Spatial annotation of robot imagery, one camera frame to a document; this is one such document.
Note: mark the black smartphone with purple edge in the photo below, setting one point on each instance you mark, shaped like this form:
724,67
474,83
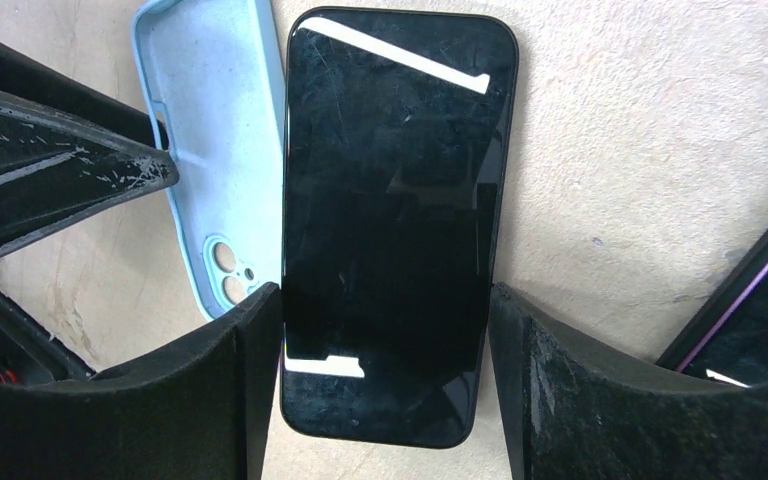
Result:
727,340

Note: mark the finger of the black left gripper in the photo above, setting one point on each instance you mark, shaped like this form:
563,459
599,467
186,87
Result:
67,152

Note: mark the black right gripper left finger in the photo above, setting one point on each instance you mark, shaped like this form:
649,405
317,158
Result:
196,408

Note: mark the black smartphone face down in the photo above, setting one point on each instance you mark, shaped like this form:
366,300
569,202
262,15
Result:
397,137

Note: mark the light blue phone case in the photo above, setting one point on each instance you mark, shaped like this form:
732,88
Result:
213,83

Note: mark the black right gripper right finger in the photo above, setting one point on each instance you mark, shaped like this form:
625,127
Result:
573,407

